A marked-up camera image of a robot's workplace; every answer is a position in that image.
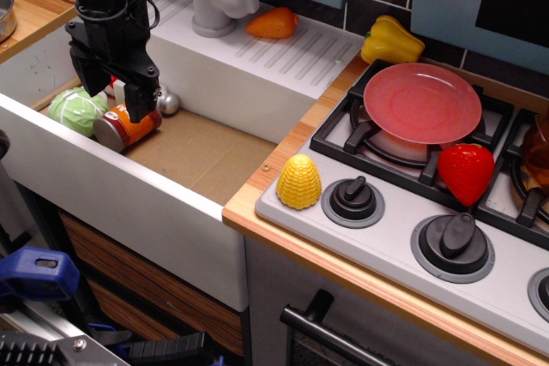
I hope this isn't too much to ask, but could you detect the black burner grate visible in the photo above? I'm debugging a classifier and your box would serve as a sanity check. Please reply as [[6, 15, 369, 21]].
[[310, 60, 513, 211], [475, 109, 548, 249]]

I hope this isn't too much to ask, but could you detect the pink plastic plate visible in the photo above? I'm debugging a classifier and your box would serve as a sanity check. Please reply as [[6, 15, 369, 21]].
[[364, 63, 482, 144]]

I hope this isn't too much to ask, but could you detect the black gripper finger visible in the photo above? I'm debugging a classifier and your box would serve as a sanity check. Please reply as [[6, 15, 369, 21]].
[[70, 44, 107, 97], [124, 83, 155, 123]]

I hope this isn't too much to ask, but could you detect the orange toy carrot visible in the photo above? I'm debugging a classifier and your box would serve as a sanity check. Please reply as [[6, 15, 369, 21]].
[[245, 7, 299, 39]]

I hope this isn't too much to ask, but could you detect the orange toy soup can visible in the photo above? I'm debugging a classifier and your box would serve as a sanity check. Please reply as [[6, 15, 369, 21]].
[[93, 104, 162, 153]]

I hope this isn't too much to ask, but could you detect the silver metal pot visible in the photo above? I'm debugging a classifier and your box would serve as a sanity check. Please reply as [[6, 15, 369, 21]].
[[0, 0, 17, 43]]

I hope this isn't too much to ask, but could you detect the yellow toy corn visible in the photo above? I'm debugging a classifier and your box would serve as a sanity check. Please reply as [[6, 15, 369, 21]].
[[276, 153, 323, 210]]

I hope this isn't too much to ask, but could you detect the right black stove knob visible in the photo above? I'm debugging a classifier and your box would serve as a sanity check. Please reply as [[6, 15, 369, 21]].
[[528, 268, 549, 321]]

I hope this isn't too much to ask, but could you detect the black oven door handle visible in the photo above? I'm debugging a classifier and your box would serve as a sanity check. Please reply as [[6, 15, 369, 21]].
[[280, 289, 397, 366]]

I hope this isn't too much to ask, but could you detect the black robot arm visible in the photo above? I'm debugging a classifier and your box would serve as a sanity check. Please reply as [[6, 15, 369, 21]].
[[65, 0, 160, 123]]

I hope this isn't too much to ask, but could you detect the green toy cabbage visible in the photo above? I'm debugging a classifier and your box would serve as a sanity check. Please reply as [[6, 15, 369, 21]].
[[47, 87, 109, 137]]

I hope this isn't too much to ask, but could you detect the red toy strawberry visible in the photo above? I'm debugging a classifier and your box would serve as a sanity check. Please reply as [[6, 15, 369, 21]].
[[437, 144, 495, 207]]

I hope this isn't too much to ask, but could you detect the middle black stove knob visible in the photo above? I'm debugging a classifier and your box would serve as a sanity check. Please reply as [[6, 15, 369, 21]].
[[411, 213, 495, 284]]

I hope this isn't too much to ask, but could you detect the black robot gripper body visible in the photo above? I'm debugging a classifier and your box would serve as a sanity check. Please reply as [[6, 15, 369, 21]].
[[65, 0, 160, 91]]

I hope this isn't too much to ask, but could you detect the left black stove knob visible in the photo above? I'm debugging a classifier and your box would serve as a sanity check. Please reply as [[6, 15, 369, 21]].
[[321, 176, 385, 230]]

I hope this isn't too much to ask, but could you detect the white salt shaker bottle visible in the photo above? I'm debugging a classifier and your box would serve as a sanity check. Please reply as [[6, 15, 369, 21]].
[[112, 79, 181, 117]]

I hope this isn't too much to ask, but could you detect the white toy sink basin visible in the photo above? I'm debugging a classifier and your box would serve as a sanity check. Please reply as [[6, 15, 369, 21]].
[[1, 0, 362, 312]]

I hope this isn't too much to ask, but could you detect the grey stove top panel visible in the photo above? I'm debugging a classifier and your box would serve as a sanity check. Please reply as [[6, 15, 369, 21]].
[[256, 107, 548, 354]]

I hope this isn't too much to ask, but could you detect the red white toy mushroom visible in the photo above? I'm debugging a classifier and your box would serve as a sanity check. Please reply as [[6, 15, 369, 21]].
[[104, 75, 117, 98]]

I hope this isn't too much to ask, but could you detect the blue clamp handle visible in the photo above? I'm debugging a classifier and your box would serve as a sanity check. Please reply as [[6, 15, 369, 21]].
[[1, 246, 81, 303]]

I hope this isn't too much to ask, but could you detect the black stove knob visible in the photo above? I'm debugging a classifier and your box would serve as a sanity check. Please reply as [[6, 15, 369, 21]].
[[528, 268, 549, 321], [321, 176, 385, 230], [411, 213, 495, 284]]

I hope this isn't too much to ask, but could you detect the amber glass pot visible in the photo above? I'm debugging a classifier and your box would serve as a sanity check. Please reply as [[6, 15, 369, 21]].
[[522, 113, 548, 195]]

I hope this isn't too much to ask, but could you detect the right black burner grate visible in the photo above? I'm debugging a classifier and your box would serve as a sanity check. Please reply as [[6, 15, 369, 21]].
[[475, 109, 548, 249]]

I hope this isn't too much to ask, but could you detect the left black burner grate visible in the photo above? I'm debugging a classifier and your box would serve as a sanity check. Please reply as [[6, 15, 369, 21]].
[[310, 60, 513, 211]]

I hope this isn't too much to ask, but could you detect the yellow toy bell pepper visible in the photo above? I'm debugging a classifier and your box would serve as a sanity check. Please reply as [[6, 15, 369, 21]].
[[360, 15, 425, 64]]

